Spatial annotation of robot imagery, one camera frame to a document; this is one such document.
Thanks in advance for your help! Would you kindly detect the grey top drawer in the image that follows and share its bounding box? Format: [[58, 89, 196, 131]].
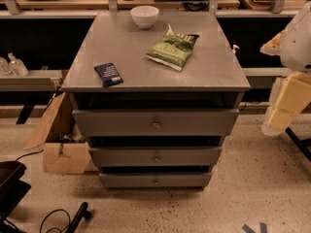
[[73, 109, 239, 137]]

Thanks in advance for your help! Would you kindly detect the grey drawer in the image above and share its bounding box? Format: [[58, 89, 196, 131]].
[[89, 147, 222, 167], [73, 109, 239, 137], [99, 173, 212, 188]]

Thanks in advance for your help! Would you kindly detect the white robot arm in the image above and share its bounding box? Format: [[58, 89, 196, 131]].
[[260, 2, 311, 136]]

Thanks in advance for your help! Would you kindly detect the white pump bottle top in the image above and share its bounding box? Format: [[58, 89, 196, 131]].
[[232, 44, 240, 53]]

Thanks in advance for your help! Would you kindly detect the grey middle drawer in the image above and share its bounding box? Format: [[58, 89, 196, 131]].
[[89, 147, 222, 167]]

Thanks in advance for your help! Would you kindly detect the grey drawer cabinet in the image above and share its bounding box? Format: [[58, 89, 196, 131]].
[[62, 11, 250, 175]]

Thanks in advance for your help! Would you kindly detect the grey bottom drawer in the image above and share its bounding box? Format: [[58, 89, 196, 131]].
[[99, 173, 212, 188]]

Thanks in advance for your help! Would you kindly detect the open cardboard box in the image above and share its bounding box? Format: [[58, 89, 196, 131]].
[[24, 93, 91, 175]]

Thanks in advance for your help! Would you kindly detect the green chip bag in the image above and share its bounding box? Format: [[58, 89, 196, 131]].
[[146, 24, 199, 72]]

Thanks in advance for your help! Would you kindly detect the white ceramic bowl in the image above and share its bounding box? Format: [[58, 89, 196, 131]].
[[130, 6, 159, 29]]

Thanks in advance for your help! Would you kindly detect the dark blue snack bar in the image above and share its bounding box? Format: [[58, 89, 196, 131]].
[[94, 63, 123, 87]]

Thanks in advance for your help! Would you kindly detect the clear plastic bottle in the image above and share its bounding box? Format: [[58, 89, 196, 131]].
[[8, 52, 28, 77]]

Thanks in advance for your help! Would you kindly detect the black chair base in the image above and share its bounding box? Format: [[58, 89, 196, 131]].
[[0, 161, 31, 233]]

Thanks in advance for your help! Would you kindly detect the black floor cable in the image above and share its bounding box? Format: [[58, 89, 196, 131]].
[[39, 201, 93, 233]]

